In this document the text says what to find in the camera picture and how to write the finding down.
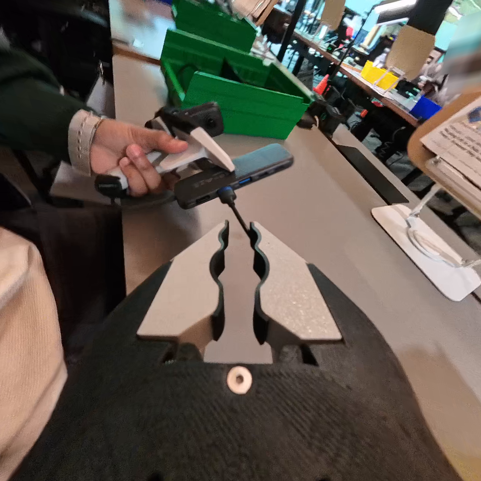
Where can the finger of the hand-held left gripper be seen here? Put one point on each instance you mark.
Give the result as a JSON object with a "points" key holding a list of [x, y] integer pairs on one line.
{"points": [[214, 150]]}

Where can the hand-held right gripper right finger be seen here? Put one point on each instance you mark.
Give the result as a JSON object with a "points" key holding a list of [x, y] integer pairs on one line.
{"points": [[297, 300]]}

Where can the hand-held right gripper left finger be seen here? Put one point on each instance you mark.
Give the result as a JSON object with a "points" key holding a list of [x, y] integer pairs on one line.
{"points": [[180, 297]]}

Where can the black smartphone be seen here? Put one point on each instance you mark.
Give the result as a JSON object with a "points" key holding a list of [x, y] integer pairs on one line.
{"points": [[259, 159]]}

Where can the person's left forearm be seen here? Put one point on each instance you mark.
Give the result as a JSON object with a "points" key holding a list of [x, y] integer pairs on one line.
{"points": [[33, 109]]}

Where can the grey desk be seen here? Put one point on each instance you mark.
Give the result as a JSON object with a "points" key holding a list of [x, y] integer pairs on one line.
{"points": [[330, 195]]}

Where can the person's left hand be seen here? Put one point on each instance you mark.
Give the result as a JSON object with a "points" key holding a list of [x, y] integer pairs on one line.
{"points": [[112, 142]]}

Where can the large green plastic crate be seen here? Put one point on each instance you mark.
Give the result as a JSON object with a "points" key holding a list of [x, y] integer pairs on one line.
{"points": [[240, 109]]}

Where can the small green plastic crate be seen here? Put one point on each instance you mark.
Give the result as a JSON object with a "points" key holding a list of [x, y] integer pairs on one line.
{"points": [[210, 22]]}

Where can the dark cloth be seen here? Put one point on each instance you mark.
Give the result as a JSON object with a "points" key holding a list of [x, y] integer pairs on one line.
{"points": [[86, 270]]}

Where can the orange traffic cone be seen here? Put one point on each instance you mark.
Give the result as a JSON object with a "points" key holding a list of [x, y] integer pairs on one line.
{"points": [[322, 86]]}

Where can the white monitor stand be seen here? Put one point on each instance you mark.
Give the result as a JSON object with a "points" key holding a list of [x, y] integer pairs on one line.
{"points": [[443, 274]]}

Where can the person's beige trouser leg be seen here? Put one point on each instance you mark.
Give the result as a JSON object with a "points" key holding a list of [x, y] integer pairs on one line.
{"points": [[26, 357]]}

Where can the wooden workbench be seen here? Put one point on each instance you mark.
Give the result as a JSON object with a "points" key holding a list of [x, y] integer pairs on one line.
{"points": [[379, 96]]}

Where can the small cardboard sign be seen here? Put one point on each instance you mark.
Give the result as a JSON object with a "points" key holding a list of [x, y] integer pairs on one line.
{"points": [[332, 13]]}

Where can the yellow plastic bin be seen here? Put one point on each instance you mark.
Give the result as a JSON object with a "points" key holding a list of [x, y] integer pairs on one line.
{"points": [[377, 77]]}

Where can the blue plastic bin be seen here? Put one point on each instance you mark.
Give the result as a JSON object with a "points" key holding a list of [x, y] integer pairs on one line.
{"points": [[424, 108]]}

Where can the white paper sign board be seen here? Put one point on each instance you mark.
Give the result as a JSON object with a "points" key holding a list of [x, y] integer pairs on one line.
{"points": [[451, 146]]}

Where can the large cardboard sign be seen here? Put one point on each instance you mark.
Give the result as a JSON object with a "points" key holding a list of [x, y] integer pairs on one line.
{"points": [[411, 52]]}

